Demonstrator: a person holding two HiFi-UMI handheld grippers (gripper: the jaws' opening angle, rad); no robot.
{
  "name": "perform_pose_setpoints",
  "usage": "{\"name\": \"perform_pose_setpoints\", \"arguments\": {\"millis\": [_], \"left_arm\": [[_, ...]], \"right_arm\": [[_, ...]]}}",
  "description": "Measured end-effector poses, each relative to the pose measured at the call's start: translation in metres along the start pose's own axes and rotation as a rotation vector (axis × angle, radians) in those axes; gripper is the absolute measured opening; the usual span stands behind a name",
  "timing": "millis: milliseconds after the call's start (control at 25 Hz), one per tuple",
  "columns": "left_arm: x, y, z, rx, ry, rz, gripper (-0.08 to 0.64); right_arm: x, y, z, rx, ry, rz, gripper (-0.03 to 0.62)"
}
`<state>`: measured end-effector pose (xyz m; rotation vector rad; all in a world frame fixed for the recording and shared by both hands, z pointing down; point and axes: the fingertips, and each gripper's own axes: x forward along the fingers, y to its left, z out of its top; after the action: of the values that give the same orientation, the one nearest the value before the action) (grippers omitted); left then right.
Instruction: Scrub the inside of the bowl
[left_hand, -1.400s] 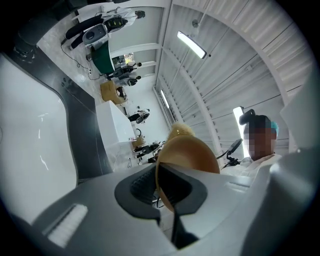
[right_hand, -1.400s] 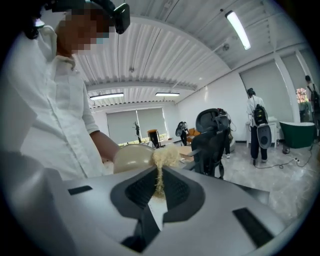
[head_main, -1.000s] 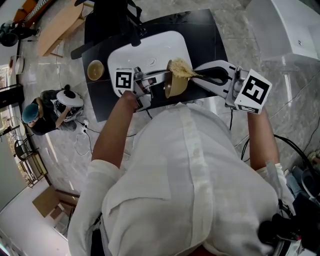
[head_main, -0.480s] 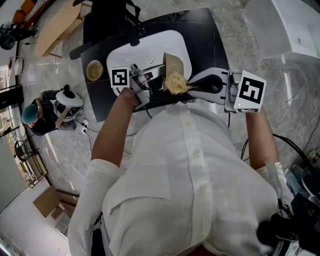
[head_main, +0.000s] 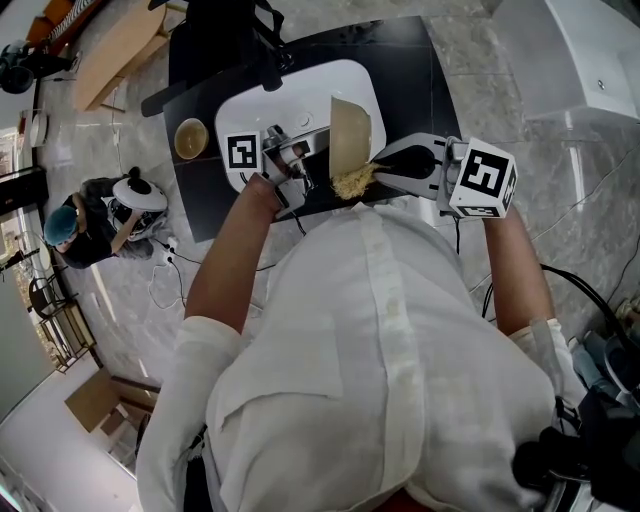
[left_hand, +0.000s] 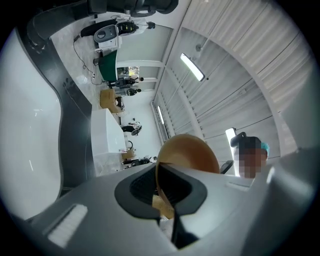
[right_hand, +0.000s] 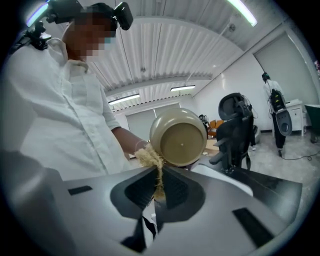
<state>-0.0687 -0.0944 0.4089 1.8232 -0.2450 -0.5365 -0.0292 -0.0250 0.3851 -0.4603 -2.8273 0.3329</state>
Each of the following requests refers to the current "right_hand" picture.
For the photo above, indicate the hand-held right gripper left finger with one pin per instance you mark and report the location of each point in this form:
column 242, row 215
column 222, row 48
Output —
column 95, row 207

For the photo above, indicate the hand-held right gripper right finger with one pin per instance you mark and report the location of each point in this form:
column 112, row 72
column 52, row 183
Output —
column 212, row 207

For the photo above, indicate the straw scrubbing brush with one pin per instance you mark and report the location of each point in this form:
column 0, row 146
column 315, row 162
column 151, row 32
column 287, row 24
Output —
column 150, row 157

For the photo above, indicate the beige bowl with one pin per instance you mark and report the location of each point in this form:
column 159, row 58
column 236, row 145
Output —
column 180, row 140

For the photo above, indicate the black shoulder clamp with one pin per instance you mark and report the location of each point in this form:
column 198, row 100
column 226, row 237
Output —
column 38, row 36

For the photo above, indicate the person's left forearm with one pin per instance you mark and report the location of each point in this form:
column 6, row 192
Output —
column 127, row 140

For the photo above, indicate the orange chair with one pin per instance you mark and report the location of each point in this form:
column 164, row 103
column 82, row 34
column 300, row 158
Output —
column 215, row 127

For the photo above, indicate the black office chair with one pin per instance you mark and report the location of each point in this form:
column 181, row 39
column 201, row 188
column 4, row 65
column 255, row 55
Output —
column 235, row 125

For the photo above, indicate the person in white shirt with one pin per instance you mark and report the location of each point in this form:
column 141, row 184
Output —
column 62, row 112

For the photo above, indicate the ceiling light bar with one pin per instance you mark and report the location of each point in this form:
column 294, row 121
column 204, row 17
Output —
column 37, row 12
column 242, row 11
column 123, row 99
column 182, row 88

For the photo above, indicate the green bathtub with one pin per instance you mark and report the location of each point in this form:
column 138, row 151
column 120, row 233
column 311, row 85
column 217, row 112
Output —
column 313, row 117

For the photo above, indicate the person's head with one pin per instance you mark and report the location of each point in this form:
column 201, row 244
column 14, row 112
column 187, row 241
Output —
column 87, row 37

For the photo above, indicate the round ceiling detector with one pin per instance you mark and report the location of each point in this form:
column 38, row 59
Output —
column 232, row 27

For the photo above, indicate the black head-worn camera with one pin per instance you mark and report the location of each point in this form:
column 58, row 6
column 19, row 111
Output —
column 123, row 15

